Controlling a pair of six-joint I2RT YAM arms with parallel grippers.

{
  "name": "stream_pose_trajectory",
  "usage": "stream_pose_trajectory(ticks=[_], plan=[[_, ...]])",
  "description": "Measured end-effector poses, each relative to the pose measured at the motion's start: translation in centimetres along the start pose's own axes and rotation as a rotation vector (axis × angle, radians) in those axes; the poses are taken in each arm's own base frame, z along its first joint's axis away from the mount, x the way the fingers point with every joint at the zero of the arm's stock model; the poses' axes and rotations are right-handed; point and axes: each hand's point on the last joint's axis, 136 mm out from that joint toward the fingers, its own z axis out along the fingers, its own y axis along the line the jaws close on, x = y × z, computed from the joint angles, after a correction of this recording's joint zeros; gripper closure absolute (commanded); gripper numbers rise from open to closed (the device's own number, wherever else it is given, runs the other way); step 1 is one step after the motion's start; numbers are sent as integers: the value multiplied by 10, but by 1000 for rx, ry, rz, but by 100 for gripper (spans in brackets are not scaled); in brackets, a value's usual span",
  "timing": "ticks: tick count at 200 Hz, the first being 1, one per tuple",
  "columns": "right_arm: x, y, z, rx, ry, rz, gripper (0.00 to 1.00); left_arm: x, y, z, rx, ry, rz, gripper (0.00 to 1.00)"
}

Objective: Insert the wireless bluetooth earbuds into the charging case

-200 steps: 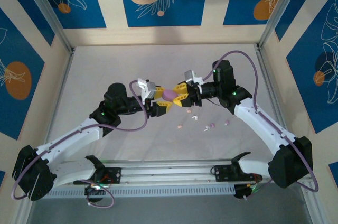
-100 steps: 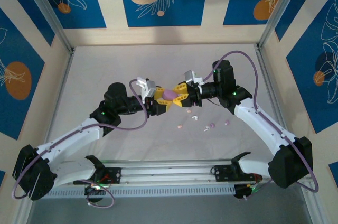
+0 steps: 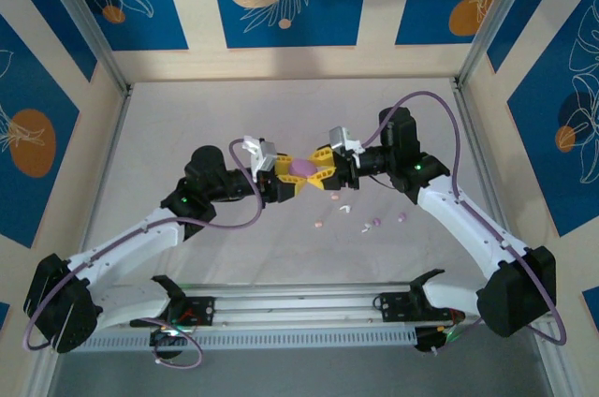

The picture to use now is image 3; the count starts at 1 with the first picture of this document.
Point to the purple earbud charging case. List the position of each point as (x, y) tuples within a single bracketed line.
[(302, 166)]

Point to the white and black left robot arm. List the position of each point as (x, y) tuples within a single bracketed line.
[(117, 247)]

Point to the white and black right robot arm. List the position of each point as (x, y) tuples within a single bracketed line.
[(468, 224)]

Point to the clear plastic tube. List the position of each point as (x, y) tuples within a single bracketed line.
[(496, 18)]

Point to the small black controller box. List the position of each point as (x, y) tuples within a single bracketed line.
[(430, 341), (166, 343)]

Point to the aluminium table side rail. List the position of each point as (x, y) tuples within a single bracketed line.
[(470, 127), (100, 181)]

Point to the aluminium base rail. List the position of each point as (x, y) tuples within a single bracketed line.
[(299, 303)]

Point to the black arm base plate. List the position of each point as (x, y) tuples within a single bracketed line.
[(393, 305), (201, 310)]

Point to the aluminium frame post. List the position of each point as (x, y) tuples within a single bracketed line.
[(79, 18)]

